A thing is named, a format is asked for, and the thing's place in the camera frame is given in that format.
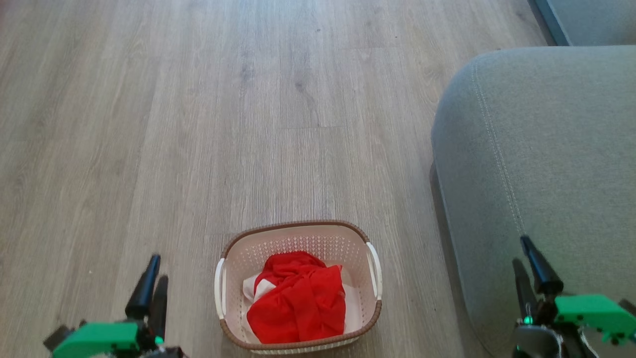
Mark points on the grey upholstered furniture piece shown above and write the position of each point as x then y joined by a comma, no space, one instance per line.
596,17

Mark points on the grey fabric sofa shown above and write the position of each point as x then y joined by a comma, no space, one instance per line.
546,149

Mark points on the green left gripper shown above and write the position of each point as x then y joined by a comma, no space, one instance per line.
99,340

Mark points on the white perforated plastic laundry basket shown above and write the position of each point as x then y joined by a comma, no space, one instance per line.
298,238

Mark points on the white cloth garment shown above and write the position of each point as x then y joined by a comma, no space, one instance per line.
354,313

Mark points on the red cloth garment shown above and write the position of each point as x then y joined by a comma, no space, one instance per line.
298,303

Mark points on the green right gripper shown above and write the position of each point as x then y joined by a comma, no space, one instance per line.
591,311

